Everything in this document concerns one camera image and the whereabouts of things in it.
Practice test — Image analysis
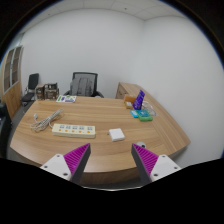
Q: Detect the black armchair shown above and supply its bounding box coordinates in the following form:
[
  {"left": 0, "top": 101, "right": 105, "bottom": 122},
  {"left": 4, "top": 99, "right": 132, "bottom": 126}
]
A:
[{"left": 0, "top": 101, "right": 13, "bottom": 159}]

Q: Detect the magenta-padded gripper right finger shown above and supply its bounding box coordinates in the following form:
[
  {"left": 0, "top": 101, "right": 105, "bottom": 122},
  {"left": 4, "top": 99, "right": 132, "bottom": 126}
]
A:
[{"left": 130, "top": 143, "right": 183, "bottom": 186}]

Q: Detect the white printed leaflet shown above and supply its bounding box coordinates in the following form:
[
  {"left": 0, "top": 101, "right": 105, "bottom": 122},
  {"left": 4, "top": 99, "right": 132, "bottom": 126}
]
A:
[{"left": 55, "top": 94, "right": 78, "bottom": 104}]

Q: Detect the orange box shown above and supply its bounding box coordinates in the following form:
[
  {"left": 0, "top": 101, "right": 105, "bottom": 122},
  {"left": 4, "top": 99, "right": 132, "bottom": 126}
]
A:
[{"left": 123, "top": 95, "right": 137, "bottom": 104}]

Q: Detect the cream power strip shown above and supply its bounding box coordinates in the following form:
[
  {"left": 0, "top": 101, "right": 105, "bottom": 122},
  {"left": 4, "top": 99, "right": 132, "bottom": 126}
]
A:
[{"left": 51, "top": 123, "right": 97, "bottom": 139}]

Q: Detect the wooden side cabinet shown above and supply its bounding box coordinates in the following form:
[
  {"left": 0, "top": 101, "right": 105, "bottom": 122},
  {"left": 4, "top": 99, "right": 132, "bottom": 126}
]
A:
[{"left": 115, "top": 82, "right": 141, "bottom": 100}]

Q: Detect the wooden glass-door cabinet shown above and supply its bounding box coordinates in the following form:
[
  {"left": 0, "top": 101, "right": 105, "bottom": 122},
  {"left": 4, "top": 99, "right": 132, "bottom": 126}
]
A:
[{"left": 0, "top": 45, "right": 25, "bottom": 119}]

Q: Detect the clear plastic bag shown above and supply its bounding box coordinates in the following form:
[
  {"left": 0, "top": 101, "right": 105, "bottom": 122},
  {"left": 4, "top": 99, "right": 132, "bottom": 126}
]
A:
[{"left": 142, "top": 100, "right": 157, "bottom": 117}]

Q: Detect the purple standing package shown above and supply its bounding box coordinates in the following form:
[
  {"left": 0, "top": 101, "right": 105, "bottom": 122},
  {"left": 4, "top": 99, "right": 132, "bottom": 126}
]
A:
[{"left": 132, "top": 89, "right": 146, "bottom": 111}]

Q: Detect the white coiled power cable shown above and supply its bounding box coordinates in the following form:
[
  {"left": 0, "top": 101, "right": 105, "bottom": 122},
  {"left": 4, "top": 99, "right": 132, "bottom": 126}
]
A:
[{"left": 29, "top": 108, "right": 64, "bottom": 133}]

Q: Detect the black visitor chair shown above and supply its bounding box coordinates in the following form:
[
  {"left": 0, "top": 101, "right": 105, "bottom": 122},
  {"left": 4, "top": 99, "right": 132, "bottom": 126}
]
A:
[{"left": 20, "top": 73, "right": 40, "bottom": 107}]

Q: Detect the green folded cloth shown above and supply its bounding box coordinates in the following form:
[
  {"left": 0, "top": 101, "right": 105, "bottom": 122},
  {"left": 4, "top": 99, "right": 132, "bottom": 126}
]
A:
[{"left": 137, "top": 113, "right": 154, "bottom": 122}]

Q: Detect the white charger block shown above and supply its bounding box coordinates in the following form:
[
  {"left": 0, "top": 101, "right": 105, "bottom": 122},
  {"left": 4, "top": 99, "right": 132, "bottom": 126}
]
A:
[{"left": 107, "top": 127, "right": 126, "bottom": 142}]

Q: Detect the teal flat box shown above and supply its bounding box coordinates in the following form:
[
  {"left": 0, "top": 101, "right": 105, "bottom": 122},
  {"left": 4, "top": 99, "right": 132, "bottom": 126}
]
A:
[{"left": 135, "top": 109, "right": 151, "bottom": 118}]

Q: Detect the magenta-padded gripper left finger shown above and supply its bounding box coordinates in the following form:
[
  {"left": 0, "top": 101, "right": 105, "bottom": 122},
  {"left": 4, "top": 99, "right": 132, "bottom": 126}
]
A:
[{"left": 39, "top": 142, "right": 92, "bottom": 186}]

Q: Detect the grey mesh office chair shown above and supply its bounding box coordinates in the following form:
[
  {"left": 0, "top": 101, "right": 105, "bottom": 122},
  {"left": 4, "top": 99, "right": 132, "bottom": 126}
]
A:
[{"left": 63, "top": 71, "right": 105, "bottom": 99}]

